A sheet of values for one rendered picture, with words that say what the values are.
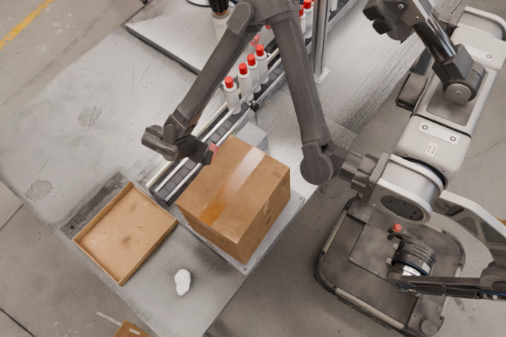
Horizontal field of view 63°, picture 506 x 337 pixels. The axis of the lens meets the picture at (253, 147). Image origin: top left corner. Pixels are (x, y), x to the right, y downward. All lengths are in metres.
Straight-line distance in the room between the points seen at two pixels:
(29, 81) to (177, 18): 1.68
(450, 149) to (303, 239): 1.57
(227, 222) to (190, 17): 1.19
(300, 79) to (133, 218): 0.98
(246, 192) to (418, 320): 1.12
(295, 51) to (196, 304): 0.95
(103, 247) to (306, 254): 1.16
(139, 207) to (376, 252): 1.16
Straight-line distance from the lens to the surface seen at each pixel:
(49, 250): 2.78
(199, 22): 2.12
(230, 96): 1.63
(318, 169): 0.94
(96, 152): 1.88
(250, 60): 1.64
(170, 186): 1.63
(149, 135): 1.21
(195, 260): 1.57
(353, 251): 2.15
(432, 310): 2.15
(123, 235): 1.67
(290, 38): 0.94
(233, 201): 1.30
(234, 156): 1.36
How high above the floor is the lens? 2.32
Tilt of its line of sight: 60 degrees down
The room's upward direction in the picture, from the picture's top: 10 degrees counter-clockwise
